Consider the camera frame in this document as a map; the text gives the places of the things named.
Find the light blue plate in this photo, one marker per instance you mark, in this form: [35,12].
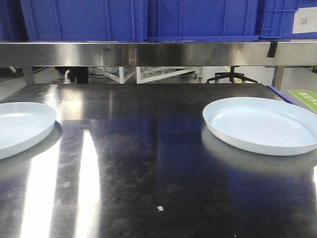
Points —
[263,126]
[24,125]

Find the black office chair base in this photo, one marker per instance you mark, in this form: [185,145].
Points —
[231,75]

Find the person legs dark trousers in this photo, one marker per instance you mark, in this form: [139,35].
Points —
[80,75]

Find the blue plastic bin middle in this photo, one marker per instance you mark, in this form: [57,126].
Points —
[202,20]

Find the blue plastic bin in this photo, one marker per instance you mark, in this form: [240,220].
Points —
[85,20]
[202,20]
[275,19]

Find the blue table edge strip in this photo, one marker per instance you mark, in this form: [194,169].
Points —
[281,95]

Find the black tape strip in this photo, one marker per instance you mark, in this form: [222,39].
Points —
[272,49]

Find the blue plastic bin left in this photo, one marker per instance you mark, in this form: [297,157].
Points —
[85,20]

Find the blue plastic bin right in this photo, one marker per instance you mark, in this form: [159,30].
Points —
[275,19]

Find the white paper label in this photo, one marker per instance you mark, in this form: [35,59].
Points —
[305,20]

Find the white metal frame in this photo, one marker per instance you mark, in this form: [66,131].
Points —
[150,74]

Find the stainless steel shelf rail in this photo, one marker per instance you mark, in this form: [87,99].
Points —
[289,53]

